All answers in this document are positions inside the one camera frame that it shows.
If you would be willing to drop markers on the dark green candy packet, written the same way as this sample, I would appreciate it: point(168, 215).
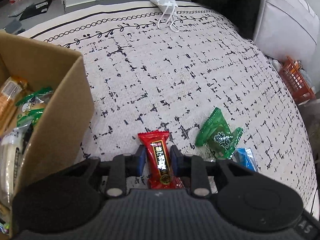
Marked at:
point(217, 135)

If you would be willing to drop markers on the red plastic basket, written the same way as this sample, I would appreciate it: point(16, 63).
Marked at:
point(295, 83)

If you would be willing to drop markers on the green striped snack pack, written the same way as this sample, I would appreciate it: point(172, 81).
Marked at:
point(32, 106)

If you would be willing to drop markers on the white laptop bag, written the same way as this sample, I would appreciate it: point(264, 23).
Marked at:
point(286, 28)

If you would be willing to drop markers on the red snack packet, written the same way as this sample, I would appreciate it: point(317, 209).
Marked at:
point(161, 174)

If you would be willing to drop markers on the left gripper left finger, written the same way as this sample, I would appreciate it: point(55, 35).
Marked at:
point(120, 168)

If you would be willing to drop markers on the white face mask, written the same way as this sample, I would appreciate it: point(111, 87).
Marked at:
point(167, 7)

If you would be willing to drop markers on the white rice cake pack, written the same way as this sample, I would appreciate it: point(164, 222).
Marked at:
point(12, 148)

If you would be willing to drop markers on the patterned white bed blanket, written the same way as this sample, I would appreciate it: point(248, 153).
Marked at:
point(144, 77)

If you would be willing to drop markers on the blue snack packet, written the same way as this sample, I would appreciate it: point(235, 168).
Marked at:
point(245, 157)

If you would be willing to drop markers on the brown cardboard box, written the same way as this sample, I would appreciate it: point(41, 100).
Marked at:
point(46, 107)

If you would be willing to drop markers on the black flat box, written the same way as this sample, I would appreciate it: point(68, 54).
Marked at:
point(35, 9)

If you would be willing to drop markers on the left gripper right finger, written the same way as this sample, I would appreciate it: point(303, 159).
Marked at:
point(194, 168)

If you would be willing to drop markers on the orange rice cracker pack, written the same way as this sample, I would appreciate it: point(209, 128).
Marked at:
point(11, 91)

